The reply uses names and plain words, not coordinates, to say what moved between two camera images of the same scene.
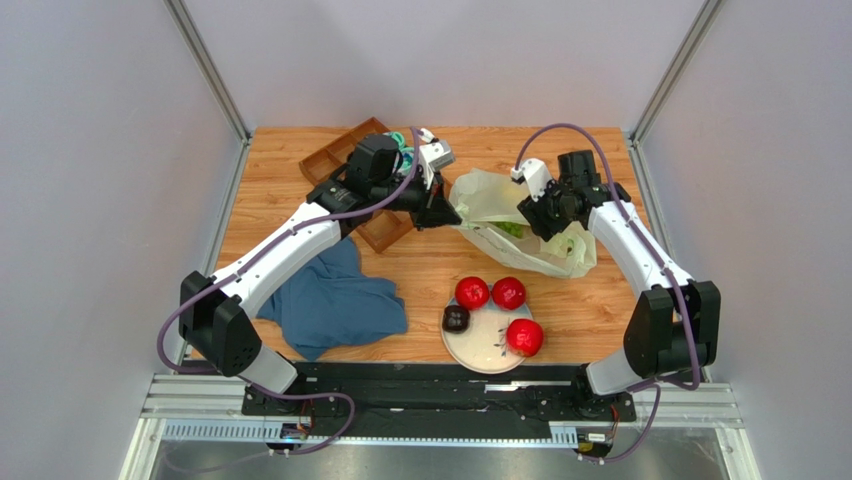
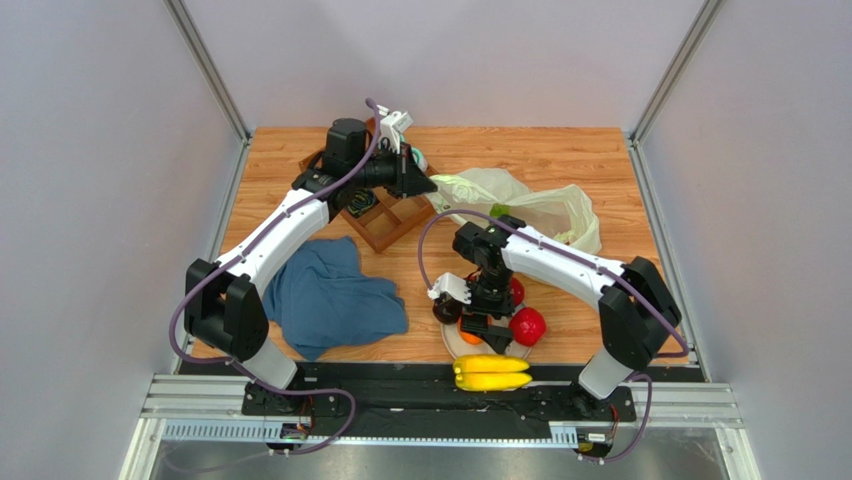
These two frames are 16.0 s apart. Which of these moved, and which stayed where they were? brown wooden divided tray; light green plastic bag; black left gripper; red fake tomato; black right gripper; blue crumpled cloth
Moved: black right gripper; black left gripper
Stayed: red fake tomato; brown wooden divided tray; light green plastic bag; blue crumpled cloth
